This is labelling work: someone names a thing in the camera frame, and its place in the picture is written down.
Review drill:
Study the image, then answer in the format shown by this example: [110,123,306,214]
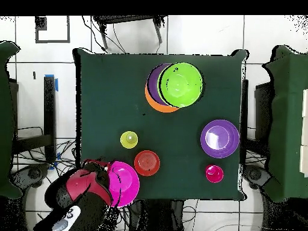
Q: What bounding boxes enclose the large yellow-orange plastic bowl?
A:
[144,85,180,113]

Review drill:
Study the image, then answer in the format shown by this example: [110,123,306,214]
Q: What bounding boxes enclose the purple plastic bowl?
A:
[146,63,173,106]
[200,119,240,159]

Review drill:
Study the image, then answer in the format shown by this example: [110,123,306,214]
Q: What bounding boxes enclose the green plastic bowl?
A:
[157,61,205,108]

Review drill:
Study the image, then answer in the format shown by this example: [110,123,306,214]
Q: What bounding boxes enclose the large pink plastic bowl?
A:
[106,161,140,208]

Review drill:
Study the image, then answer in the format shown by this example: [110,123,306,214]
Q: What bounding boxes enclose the yellow plastic cup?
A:
[120,131,139,149]

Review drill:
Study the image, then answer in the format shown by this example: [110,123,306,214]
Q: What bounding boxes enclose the red-orange plastic bowl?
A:
[134,150,161,177]

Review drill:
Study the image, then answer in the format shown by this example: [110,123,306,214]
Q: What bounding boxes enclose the dark green table cloth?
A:
[72,47,248,202]

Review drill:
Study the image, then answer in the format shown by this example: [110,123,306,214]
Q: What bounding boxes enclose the red plastic cup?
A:
[205,164,224,183]

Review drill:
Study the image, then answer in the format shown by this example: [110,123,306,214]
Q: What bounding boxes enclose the black floor stand base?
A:
[9,163,51,191]
[242,164,271,189]

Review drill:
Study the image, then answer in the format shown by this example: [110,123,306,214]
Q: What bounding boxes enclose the black metal stand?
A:
[92,15,167,50]

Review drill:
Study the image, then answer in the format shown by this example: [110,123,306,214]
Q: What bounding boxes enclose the green cloth side table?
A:
[260,45,308,203]
[0,40,22,200]

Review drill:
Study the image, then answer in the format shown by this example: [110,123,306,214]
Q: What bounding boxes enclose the white boxes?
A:
[299,88,308,177]

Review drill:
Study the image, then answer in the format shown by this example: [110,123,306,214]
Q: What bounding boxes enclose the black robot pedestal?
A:
[129,199,185,231]

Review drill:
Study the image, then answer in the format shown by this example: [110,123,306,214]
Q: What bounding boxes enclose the black table frame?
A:
[9,75,59,164]
[240,79,273,167]

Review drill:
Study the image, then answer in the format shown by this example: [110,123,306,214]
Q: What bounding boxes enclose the floor cable bundle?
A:
[11,126,135,231]

